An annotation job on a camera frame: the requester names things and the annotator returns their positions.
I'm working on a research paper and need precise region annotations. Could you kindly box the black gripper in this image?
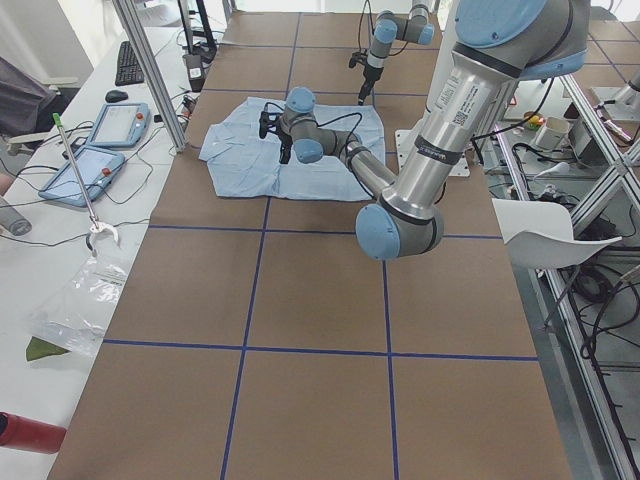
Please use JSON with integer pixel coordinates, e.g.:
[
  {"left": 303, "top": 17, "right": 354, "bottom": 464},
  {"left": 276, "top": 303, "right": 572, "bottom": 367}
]
[
  {"left": 278, "top": 132, "right": 293, "bottom": 164},
  {"left": 358, "top": 63, "right": 383, "bottom": 105}
]

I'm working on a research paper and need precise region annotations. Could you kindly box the light blue striped shirt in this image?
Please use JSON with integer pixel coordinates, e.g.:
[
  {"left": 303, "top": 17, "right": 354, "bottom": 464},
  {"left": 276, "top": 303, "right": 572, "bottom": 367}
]
[{"left": 199, "top": 97, "right": 368, "bottom": 202}]

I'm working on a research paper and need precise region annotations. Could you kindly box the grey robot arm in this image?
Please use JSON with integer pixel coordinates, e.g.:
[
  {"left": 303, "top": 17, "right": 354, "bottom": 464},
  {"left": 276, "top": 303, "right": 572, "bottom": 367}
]
[
  {"left": 259, "top": 1, "right": 590, "bottom": 260},
  {"left": 349, "top": 1, "right": 435, "bottom": 106}
]

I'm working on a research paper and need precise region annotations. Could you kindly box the blue teach pendant far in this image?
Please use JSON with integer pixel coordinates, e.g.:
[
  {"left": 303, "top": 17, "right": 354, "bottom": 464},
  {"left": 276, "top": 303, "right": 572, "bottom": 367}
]
[{"left": 87, "top": 102, "right": 150, "bottom": 149}]

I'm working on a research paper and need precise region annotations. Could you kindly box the blue teach pendant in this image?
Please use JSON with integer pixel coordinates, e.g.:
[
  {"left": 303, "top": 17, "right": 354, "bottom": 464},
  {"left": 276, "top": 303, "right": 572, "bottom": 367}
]
[
  {"left": 87, "top": 102, "right": 150, "bottom": 149},
  {"left": 38, "top": 146, "right": 125, "bottom": 207}
]

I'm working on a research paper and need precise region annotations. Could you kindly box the black keyboard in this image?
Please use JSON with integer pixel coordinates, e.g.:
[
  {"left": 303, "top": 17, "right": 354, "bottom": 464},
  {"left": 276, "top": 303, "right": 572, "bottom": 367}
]
[{"left": 115, "top": 40, "right": 144, "bottom": 86}]

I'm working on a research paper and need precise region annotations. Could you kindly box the black computer mouse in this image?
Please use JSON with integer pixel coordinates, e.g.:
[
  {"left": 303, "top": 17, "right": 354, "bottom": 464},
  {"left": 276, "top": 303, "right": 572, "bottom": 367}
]
[{"left": 105, "top": 90, "right": 129, "bottom": 103}]

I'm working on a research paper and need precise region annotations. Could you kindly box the blue teach pendant near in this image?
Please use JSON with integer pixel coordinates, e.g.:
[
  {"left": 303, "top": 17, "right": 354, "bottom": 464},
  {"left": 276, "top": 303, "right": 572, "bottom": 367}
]
[{"left": 38, "top": 146, "right": 125, "bottom": 207}]

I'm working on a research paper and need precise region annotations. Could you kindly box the metal reacher grabber stick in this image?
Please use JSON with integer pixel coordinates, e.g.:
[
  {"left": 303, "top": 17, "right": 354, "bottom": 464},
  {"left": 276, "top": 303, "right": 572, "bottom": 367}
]
[{"left": 52, "top": 113, "right": 119, "bottom": 258}]

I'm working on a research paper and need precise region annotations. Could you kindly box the white curved chair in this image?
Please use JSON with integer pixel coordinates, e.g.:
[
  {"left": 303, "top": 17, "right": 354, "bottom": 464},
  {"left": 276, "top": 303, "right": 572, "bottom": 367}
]
[{"left": 492, "top": 198, "right": 622, "bottom": 270}]

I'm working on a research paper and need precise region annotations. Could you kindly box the clear plastic bag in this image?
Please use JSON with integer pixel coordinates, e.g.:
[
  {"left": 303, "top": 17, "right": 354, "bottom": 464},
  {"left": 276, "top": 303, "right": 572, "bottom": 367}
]
[{"left": 25, "top": 255, "right": 132, "bottom": 357}]

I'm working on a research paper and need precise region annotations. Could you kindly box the seated person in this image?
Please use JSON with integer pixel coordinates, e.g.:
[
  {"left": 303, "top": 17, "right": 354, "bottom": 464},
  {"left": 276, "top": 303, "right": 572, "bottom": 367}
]
[{"left": 1, "top": 58, "right": 68, "bottom": 137}]

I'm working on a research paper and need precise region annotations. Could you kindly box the grey water bottle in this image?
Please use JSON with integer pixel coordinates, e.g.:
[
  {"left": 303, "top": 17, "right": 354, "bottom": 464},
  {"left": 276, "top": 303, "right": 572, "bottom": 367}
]
[{"left": 0, "top": 196, "right": 32, "bottom": 236}]

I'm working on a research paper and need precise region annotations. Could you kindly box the green cloth piece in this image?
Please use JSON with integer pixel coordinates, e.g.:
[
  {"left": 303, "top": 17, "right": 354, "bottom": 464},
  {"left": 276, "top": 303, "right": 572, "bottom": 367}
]
[{"left": 25, "top": 336, "right": 68, "bottom": 362}]

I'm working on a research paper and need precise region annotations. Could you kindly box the red bottle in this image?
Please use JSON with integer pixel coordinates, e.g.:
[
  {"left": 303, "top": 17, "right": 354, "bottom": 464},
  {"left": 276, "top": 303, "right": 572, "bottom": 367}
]
[{"left": 1, "top": 412, "right": 67, "bottom": 454}]

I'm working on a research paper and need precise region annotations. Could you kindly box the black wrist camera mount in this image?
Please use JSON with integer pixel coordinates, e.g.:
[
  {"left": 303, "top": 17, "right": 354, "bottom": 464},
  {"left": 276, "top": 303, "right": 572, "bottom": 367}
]
[
  {"left": 258, "top": 110, "right": 280, "bottom": 139},
  {"left": 348, "top": 50, "right": 368, "bottom": 69}
]

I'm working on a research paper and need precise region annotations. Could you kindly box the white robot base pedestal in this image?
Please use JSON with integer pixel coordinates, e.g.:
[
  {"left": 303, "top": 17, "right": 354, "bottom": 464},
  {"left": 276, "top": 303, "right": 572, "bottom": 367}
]
[{"left": 394, "top": 19, "right": 474, "bottom": 179}]

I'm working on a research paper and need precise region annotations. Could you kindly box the aluminium frame post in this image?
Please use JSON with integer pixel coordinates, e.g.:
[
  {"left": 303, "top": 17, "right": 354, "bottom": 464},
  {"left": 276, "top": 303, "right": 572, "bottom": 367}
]
[{"left": 113, "top": 0, "right": 186, "bottom": 152}]

